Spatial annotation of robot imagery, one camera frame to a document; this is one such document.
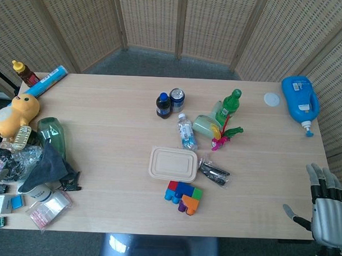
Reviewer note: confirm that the black clips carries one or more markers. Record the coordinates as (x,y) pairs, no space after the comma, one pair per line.
(70,182)

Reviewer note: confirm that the colourful feather toy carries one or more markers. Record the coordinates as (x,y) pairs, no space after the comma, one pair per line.
(222,136)

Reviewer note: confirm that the green glass vase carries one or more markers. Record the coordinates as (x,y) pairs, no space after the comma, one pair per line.
(54,133)

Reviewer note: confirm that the bamboo folding screen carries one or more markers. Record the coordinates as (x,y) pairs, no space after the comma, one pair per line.
(152,17)

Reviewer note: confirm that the dark soda bottle blue cap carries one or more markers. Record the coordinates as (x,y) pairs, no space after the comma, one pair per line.
(163,106)

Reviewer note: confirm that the clear bottle yellow liquid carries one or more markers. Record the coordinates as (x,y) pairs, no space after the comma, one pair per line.
(21,136)

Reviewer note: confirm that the clear zip bags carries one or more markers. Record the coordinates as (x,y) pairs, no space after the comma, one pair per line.
(51,206)

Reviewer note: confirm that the crumpled clear plastic bag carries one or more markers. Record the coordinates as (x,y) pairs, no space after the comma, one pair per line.
(26,156)

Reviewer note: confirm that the white cup blue print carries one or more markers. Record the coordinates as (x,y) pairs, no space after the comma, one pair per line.
(40,193)

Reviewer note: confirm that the yellow plush duck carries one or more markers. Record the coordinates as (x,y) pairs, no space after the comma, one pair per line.
(15,112)

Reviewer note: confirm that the bagged black cutlery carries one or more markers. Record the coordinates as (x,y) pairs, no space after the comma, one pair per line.
(214,172)

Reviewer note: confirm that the clear water bottle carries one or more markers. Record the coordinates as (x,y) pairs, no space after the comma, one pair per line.
(186,132)

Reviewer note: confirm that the dark grey cloth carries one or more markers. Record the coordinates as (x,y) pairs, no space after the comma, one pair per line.
(48,167)

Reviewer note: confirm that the small blue square box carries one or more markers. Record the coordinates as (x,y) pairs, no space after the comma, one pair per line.
(17,202)

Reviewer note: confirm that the green plastic bottle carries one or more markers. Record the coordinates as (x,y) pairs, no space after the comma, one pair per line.
(229,106)

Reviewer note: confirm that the blue detergent pump bottle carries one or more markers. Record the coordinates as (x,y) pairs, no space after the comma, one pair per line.
(298,98)

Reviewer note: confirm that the pale green cup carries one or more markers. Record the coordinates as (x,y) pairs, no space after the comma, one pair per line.
(203,125)

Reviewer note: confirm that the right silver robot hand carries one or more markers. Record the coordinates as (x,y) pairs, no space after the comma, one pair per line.
(326,220)

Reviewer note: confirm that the blue cylindrical tube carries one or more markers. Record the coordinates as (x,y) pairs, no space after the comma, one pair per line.
(47,81)

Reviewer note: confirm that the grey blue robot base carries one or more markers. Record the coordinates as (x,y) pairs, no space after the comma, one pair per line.
(155,249)

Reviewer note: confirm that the beige lidded lunch box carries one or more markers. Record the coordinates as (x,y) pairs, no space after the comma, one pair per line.
(172,163)

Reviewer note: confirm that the white round lid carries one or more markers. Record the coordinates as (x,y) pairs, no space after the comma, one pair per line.
(271,99)

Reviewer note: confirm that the blue drink can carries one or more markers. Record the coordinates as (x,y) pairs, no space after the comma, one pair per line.
(177,101)

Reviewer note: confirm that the colourful building block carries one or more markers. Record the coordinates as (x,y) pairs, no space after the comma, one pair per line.
(185,197)

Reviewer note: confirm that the honey bottle yellow cap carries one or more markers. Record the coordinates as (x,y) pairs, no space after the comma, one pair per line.
(26,74)

